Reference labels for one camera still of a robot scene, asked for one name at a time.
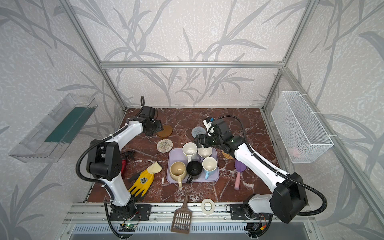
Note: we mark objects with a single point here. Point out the pink object in basket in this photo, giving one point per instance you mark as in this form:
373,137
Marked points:
295,153

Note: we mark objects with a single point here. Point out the white speckled mug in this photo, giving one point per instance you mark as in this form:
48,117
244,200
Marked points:
190,152

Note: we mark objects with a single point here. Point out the light blue mug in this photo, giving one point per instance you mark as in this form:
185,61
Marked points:
209,165

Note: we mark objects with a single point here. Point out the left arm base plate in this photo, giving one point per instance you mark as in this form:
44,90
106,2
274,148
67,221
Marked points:
141,211

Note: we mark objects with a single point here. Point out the brown slotted spatula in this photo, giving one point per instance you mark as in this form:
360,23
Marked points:
182,218

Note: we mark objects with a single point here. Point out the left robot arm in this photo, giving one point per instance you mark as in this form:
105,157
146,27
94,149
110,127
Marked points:
101,162

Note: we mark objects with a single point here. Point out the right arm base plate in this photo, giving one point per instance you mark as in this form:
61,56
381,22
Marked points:
238,213

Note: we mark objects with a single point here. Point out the clear plastic wall bin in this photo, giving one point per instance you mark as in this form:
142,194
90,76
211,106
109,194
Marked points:
48,141

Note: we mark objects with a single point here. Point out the rattan wicker coaster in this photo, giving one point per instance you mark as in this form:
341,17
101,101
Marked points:
227,156

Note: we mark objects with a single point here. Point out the red handled tool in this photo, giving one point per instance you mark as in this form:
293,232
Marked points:
124,163

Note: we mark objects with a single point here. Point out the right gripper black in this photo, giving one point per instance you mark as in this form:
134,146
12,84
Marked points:
202,141

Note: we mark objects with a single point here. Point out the black mug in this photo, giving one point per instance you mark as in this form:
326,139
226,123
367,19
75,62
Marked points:
194,170

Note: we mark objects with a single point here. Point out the brown wooden coaster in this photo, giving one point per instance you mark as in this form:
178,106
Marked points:
166,132

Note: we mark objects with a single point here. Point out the white tape roll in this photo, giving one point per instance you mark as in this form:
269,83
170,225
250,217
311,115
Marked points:
208,206

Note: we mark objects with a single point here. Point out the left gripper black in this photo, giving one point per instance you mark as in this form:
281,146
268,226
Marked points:
154,126

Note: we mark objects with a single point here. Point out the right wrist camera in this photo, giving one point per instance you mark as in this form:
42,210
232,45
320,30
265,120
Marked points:
208,124

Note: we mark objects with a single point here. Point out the white wire mesh basket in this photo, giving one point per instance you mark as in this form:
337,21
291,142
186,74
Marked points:
299,126

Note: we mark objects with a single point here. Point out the beige ceramic mug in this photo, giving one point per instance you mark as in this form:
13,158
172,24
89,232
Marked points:
178,172

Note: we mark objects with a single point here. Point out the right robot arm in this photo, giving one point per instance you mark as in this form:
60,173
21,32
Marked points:
288,194

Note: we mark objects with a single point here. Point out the grey-blue woven coaster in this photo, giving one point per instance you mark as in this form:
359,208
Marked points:
198,131

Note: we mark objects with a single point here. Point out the lilac plastic tray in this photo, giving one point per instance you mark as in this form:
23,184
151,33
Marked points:
176,155

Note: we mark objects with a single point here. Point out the green circuit board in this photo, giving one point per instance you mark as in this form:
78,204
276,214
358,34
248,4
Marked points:
127,227

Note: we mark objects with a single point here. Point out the yellow work glove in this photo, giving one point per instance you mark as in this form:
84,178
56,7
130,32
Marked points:
145,180

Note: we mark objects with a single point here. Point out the lilac mug white inside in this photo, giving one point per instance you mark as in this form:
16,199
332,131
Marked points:
205,152

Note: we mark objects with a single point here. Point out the purple scoop pink handle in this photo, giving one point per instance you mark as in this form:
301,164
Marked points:
240,167

